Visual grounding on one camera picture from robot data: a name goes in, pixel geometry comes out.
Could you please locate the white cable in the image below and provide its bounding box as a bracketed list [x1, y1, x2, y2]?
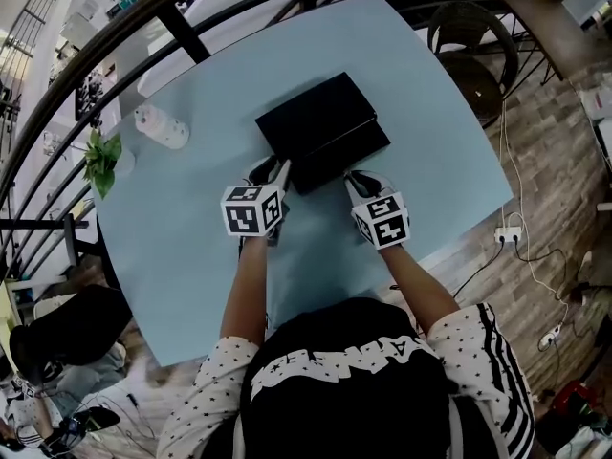
[496, 98, 570, 334]

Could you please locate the dark wicker chair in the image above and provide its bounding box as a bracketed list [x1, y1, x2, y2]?
[426, 0, 520, 131]

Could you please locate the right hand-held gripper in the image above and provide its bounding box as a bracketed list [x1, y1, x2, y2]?
[343, 168, 413, 251]

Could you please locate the white power strip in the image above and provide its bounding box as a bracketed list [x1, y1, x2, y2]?
[494, 226, 525, 246]

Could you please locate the black metal railing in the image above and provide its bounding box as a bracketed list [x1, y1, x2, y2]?
[0, 0, 479, 281]

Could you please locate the white bottle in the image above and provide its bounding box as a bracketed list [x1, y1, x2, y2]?
[133, 103, 191, 151]

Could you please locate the white plug adapter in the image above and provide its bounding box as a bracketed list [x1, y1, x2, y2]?
[538, 322, 566, 349]

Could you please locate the person's left forearm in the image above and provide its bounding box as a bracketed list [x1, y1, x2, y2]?
[219, 236, 269, 348]

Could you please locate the green potted plant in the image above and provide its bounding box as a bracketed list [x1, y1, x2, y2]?
[81, 129, 138, 200]

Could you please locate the light blue table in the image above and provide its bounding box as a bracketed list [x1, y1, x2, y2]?
[90, 0, 515, 367]

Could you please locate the black office chair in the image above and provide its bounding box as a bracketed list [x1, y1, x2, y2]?
[9, 282, 135, 386]

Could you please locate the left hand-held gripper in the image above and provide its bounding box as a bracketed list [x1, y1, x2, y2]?
[220, 154, 294, 248]

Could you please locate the black and white printed shirt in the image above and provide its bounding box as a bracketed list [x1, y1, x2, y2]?
[156, 296, 536, 459]

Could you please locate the person's right forearm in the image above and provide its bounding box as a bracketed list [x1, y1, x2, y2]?
[380, 244, 460, 339]

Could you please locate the wooden side table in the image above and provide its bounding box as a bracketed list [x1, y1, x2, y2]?
[487, 0, 582, 83]

